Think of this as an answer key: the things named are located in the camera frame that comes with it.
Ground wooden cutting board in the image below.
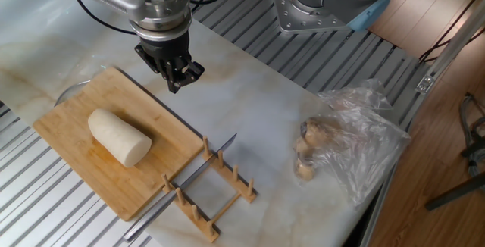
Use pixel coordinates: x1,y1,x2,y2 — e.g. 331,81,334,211
33,67,205,222

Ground wooden peg rack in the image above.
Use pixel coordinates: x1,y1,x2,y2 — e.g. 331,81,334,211
161,135,258,244

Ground silver corner bracket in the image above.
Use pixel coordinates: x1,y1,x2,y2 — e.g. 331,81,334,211
415,74,435,95

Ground black cable with clip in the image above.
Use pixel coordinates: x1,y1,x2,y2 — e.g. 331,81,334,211
64,0,137,36

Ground black stand leg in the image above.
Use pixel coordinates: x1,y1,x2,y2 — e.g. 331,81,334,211
424,170,485,212

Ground grey cable bundle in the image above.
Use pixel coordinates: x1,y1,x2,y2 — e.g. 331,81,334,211
458,93,485,178

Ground white marble slab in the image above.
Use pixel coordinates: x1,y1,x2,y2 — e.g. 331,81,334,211
0,0,402,247

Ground clear plastic bag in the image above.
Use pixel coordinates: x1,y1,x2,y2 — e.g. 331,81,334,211
293,78,412,206

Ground aluminium frame rail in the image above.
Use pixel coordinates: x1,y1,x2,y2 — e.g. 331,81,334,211
358,0,485,247

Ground white radish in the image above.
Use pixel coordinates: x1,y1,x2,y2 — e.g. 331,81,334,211
87,108,152,168

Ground silver wrist coupling ring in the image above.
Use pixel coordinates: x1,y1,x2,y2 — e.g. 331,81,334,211
128,0,193,42

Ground steel cleaver knife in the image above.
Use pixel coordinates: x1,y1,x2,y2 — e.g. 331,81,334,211
123,133,238,242

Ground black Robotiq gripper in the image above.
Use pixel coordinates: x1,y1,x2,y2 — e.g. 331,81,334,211
134,30,206,95

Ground black floor cable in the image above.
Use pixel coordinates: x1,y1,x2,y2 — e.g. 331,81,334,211
418,0,485,64

